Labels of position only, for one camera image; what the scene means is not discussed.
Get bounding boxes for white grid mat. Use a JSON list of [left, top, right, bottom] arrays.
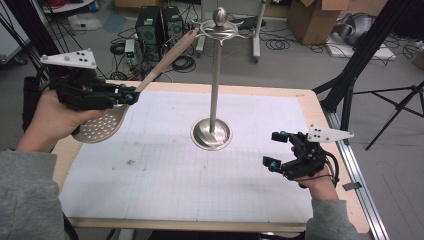
[[59, 89, 314, 224]]

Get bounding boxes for silver grey bag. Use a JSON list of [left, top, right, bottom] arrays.
[[333, 13, 375, 46]]

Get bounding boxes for large open cardboard box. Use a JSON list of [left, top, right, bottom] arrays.
[[287, 0, 351, 46]]

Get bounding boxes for black tripod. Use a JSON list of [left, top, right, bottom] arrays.
[[353, 81, 424, 151]]

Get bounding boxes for person's left hand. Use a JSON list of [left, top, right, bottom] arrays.
[[15, 89, 108, 154]]

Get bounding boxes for metal utensil stand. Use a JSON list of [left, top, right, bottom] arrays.
[[190, 6, 249, 152]]

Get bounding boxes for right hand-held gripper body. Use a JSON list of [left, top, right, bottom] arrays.
[[281, 124, 355, 183]]

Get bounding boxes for white power supply unit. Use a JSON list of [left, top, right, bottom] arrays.
[[124, 38, 137, 65]]

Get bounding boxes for black metal post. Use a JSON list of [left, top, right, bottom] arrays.
[[313, 0, 414, 113]]

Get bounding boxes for beige skimmer spoon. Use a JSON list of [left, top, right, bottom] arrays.
[[71, 29, 198, 144]]

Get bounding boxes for large coiled black cable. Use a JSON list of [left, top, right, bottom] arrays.
[[171, 54, 197, 74]]

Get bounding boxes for person's right hand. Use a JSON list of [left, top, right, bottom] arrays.
[[297, 165, 340, 202]]

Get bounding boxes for aluminium rail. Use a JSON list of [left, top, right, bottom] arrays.
[[321, 106, 390, 240]]

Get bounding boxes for white-legged wooden desk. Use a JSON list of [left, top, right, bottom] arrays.
[[194, 0, 268, 64]]

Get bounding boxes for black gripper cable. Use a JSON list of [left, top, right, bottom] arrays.
[[324, 150, 341, 188]]

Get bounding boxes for white flat board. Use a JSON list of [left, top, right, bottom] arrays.
[[324, 42, 398, 62]]

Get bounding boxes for black computer tower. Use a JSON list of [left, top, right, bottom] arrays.
[[162, 5, 185, 42], [134, 5, 164, 48]]

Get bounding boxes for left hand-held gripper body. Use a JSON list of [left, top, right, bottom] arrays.
[[39, 48, 125, 111]]

